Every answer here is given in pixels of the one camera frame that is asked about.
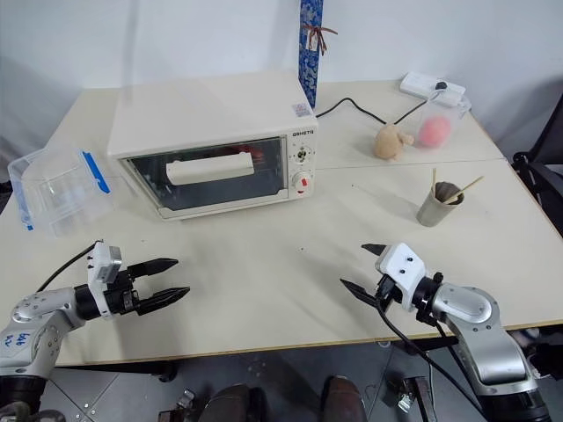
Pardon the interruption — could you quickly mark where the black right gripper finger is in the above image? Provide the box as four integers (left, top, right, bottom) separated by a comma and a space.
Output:
361, 242, 389, 261
339, 278, 379, 309

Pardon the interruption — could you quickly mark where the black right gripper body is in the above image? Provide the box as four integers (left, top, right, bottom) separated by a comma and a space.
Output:
373, 273, 405, 309

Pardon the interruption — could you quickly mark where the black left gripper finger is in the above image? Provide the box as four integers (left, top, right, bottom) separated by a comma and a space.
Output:
135, 286, 192, 317
128, 258, 179, 280

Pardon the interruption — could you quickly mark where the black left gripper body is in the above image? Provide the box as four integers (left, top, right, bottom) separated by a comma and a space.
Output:
104, 266, 142, 317

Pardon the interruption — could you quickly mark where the white knob with red marker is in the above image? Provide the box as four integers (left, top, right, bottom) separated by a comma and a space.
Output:
290, 171, 311, 194

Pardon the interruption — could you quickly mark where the cream toaster oven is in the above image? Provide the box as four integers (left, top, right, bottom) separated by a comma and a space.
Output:
107, 71, 319, 222

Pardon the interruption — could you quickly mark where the grey metal cup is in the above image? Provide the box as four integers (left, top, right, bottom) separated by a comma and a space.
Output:
416, 180, 467, 229

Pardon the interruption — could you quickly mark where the beige plush toy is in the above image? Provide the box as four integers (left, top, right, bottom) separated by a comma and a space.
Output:
373, 123, 416, 162

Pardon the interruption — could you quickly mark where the dark rounded brown shape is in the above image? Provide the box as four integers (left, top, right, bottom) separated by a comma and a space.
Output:
209, 383, 267, 422
319, 375, 369, 422

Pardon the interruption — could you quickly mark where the clear container with blue clips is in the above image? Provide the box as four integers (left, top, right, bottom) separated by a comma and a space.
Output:
7, 146, 117, 241

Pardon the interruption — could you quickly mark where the pink peach toy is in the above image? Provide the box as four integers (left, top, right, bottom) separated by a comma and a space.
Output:
418, 115, 453, 148

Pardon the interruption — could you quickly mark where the clear plastic measuring cup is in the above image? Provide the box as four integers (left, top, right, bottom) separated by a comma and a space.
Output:
412, 93, 472, 151

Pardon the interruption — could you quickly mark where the white power strip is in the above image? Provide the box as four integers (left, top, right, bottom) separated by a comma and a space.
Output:
399, 71, 467, 107

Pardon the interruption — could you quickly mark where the black chair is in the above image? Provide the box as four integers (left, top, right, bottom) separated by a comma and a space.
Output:
511, 77, 563, 232

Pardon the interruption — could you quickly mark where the blue patterned tall box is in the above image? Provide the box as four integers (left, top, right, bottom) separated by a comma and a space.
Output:
296, 0, 327, 112

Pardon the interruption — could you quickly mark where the brown ribbon tassel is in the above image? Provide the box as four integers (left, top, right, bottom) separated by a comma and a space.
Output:
301, 23, 340, 55

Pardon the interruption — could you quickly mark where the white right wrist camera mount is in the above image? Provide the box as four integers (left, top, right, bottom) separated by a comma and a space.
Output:
374, 242, 428, 313

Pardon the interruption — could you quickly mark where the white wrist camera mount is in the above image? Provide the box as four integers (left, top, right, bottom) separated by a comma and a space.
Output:
374, 242, 428, 313
85, 239, 123, 317

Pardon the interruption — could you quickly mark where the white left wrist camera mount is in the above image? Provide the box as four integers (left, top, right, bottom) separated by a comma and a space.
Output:
85, 239, 123, 317

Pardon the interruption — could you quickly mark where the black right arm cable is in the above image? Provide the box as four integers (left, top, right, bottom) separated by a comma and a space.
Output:
377, 280, 489, 422

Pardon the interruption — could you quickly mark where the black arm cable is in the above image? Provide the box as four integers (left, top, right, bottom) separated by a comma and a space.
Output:
377, 280, 489, 422
36, 240, 96, 294

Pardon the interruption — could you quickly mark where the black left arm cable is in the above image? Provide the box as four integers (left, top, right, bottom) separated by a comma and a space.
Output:
36, 240, 96, 294

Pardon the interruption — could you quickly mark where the glass oven door with handle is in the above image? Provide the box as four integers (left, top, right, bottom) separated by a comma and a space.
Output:
119, 135, 289, 211

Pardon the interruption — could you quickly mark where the black power cable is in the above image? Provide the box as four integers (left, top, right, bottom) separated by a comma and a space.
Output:
315, 90, 439, 127

